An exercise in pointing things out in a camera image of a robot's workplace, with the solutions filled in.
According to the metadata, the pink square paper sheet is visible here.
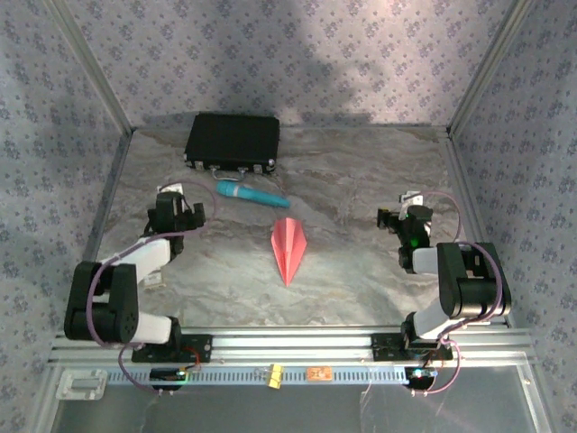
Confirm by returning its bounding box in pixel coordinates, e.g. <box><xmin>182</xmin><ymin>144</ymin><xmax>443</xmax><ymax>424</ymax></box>
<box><xmin>270</xmin><ymin>216</ymin><xmax>308</xmax><ymax>288</ymax></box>

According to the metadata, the teal marker pen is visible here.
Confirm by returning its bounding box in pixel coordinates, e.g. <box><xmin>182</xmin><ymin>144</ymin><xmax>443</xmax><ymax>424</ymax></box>
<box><xmin>215</xmin><ymin>180</ymin><xmax>292</xmax><ymax>210</ymax></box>

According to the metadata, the grey metal panel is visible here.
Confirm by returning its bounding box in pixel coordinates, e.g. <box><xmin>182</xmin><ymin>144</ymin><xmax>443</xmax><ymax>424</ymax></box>
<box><xmin>51</xmin><ymin>385</ymin><xmax>542</xmax><ymax>433</ymax></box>

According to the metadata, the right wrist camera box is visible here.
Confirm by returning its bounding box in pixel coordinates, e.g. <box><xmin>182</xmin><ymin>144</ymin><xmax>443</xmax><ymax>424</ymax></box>
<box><xmin>398</xmin><ymin>189</ymin><xmax>425</xmax><ymax>208</ymax></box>

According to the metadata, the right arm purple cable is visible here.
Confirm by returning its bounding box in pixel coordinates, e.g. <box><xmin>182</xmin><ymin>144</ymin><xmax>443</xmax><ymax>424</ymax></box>
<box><xmin>412</xmin><ymin>189</ymin><xmax>504</xmax><ymax>397</ymax></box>

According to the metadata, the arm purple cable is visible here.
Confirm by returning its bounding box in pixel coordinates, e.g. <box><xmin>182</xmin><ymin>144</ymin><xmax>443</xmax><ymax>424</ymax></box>
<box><xmin>412</xmin><ymin>189</ymin><xmax>504</xmax><ymax>397</ymax></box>
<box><xmin>86</xmin><ymin>180</ymin><xmax>217</xmax><ymax>396</ymax></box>

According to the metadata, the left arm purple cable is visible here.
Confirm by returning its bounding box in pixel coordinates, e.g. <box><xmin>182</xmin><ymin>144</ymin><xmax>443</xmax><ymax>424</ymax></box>
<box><xmin>86</xmin><ymin>180</ymin><xmax>217</xmax><ymax>396</ymax></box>

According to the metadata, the aluminium side rail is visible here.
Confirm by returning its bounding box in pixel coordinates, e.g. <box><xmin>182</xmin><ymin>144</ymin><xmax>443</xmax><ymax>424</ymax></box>
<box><xmin>444</xmin><ymin>128</ymin><xmax>515</xmax><ymax>328</ymax></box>
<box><xmin>67</xmin><ymin>130</ymin><xmax>135</xmax><ymax>330</ymax></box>

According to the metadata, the black case with metal handle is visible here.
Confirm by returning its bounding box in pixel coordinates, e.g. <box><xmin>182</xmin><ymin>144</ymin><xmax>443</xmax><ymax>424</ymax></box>
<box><xmin>183</xmin><ymin>112</ymin><xmax>281</xmax><ymax>178</ymax></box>

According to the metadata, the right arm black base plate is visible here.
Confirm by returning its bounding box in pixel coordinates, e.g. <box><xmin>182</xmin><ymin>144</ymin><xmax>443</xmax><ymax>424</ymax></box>
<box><xmin>371</xmin><ymin>332</ymin><xmax>454</xmax><ymax>362</ymax></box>

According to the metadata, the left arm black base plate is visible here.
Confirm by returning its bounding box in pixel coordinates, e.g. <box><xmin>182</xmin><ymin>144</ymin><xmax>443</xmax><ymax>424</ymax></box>
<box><xmin>131</xmin><ymin>333</ymin><xmax>214</xmax><ymax>364</ymax></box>

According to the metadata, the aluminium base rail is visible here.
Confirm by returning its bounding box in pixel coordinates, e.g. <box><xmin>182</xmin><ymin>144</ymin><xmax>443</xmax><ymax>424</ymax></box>
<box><xmin>49</xmin><ymin>328</ymin><xmax>536</xmax><ymax>364</ymax></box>

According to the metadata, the slotted grey cable duct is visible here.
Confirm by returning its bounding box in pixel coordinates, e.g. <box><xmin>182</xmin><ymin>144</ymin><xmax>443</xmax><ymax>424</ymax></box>
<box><xmin>105</xmin><ymin>364</ymin><xmax>409</xmax><ymax>385</ymax></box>

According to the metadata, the aluminium frame post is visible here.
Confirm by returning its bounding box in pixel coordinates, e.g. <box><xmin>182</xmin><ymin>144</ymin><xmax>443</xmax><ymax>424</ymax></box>
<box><xmin>446</xmin><ymin>0</ymin><xmax>540</xmax><ymax>134</ymax></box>
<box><xmin>44</xmin><ymin>0</ymin><xmax>136</xmax><ymax>134</ymax></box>

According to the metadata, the clear acrylic bracket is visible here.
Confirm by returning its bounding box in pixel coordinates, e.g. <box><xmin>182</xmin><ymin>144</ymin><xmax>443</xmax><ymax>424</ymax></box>
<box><xmin>56</xmin><ymin>368</ymin><xmax>108</xmax><ymax>401</ymax></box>

